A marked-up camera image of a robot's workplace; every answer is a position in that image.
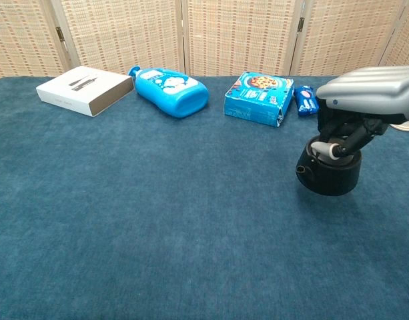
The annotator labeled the blue table cloth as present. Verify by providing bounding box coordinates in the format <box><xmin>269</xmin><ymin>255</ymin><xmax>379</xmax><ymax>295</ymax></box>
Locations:
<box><xmin>0</xmin><ymin>75</ymin><xmax>409</xmax><ymax>320</ymax></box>

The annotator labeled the white plastic tray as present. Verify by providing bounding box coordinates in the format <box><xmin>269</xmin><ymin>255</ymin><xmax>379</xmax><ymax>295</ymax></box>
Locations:
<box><xmin>389</xmin><ymin>118</ymin><xmax>409</xmax><ymax>133</ymax></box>

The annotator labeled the blue cookie packet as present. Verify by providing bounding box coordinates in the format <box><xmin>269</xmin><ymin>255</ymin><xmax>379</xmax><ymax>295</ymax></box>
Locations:
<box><xmin>293</xmin><ymin>85</ymin><xmax>320</xmax><ymax>117</ymax></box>

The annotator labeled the woven folding screen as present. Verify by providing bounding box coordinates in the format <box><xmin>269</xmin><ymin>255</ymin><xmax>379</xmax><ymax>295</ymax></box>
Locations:
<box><xmin>0</xmin><ymin>0</ymin><xmax>409</xmax><ymax>83</ymax></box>

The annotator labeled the blue cookie box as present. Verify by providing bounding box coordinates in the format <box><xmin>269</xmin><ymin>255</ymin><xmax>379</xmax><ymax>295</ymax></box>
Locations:
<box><xmin>224</xmin><ymin>71</ymin><xmax>295</xmax><ymax>128</ymax></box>

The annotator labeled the black kettle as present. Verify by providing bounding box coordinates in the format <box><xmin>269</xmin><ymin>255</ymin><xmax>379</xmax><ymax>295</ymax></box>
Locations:
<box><xmin>295</xmin><ymin>134</ymin><xmax>363</xmax><ymax>197</ymax></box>

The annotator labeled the white flat product box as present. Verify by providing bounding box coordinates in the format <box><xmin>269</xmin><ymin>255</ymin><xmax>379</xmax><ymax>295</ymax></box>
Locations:
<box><xmin>35</xmin><ymin>65</ymin><xmax>135</xmax><ymax>117</ymax></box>

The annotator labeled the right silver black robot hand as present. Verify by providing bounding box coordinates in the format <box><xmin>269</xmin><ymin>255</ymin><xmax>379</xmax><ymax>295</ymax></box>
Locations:
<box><xmin>310</xmin><ymin>65</ymin><xmax>409</xmax><ymax>159</ymax></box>

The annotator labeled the blue cartoon pump bottle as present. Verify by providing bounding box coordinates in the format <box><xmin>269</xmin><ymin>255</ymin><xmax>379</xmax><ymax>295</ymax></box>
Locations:
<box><xmin>128</xmin><ymin>65</ymin><xmax>210</xmax><ymax>119</ymax></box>

